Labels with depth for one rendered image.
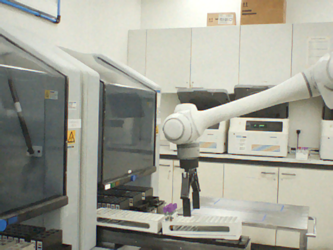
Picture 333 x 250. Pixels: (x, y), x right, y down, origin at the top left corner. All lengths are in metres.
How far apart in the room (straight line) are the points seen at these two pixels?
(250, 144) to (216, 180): 0.47
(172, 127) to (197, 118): 0.10
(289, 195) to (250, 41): 1.56
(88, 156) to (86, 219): 0.24
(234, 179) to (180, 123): 2.60
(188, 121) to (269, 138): 2.52
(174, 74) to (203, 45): 0.43
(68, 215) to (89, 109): 0.40
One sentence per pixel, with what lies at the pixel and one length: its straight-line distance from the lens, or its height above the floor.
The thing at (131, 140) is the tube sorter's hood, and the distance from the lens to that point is 1.87.
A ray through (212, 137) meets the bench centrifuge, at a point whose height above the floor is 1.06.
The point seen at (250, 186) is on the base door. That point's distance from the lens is 3.87.
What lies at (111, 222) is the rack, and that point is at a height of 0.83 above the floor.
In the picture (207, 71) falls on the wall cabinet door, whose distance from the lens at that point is 4.21.
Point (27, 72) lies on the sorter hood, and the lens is 1.23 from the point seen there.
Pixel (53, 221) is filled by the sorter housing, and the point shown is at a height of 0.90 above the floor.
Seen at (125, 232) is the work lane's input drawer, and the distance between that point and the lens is 1.66.
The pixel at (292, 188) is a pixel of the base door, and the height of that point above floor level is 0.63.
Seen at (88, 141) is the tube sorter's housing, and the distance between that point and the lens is 1.55.
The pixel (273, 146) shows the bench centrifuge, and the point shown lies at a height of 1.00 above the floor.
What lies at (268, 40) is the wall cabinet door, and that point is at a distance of 4.16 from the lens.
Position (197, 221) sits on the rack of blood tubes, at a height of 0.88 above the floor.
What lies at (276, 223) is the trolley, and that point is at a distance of 1.84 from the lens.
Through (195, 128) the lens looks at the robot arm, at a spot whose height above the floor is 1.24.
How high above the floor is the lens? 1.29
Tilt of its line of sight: 2 degrees down
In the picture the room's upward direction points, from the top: 2 degrees clockwise
